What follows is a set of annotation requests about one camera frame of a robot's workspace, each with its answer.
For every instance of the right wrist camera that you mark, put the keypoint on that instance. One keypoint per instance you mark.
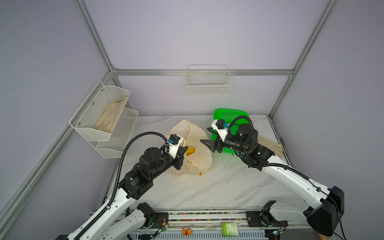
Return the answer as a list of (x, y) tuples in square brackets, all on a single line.
[(221, 127)]

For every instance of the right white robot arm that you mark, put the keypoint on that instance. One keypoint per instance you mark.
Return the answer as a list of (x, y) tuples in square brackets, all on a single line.
[(326, 206)]

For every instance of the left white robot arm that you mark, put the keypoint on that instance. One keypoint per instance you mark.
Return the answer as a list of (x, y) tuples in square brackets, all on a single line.
[(101, 224)]

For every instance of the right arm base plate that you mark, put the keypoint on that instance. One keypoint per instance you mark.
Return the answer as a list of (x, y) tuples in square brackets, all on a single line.
[(263, 219)]

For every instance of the white lower mesh shelf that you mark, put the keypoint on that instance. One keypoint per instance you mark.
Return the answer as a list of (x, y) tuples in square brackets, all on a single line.
[(121, 135)]

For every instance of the small orange toy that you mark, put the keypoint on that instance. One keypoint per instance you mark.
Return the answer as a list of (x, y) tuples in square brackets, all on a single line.
[(186, 231)]

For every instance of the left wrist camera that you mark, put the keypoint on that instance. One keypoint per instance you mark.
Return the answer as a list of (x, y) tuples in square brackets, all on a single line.
[(174, 141)]

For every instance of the white wire wall basket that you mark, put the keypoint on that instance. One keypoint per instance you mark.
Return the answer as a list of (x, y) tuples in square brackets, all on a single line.
[(208, 81)]

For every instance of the white upper mesh shelf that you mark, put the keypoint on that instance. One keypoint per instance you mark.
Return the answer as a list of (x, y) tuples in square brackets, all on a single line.
[(85, 119)]

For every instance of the yellow fake banana bunch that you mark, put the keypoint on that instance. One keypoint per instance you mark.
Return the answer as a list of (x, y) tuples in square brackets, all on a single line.
[(191, 150)]

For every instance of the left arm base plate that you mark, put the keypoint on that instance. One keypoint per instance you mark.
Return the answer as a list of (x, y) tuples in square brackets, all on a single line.
[(157, 221)]

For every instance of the translucent beige plastic bag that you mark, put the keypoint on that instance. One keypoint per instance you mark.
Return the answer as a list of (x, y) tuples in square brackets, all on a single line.
[(198, 158)]

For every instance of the white mesh shelf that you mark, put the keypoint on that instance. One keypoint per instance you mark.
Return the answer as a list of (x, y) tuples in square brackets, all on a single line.
[(121, 135), (85, 119)]

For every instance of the green box on rail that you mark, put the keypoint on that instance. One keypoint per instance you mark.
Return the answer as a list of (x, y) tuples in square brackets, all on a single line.
[(230, 229)]

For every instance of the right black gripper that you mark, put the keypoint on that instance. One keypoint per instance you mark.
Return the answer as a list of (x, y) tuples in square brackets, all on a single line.
[(218, 144)]

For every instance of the green plastic basket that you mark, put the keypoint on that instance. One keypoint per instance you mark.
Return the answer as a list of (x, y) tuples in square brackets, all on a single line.
[(228, 115)]

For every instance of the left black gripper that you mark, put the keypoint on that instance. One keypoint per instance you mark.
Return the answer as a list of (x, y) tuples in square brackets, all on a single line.
[(180, 157)]

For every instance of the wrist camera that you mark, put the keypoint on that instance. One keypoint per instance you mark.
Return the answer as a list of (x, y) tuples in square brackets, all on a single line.
[(221, 127), (174, 141)]

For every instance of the beige glove in shelf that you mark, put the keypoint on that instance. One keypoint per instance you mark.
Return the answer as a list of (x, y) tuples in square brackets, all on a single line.
[(109, 117)]

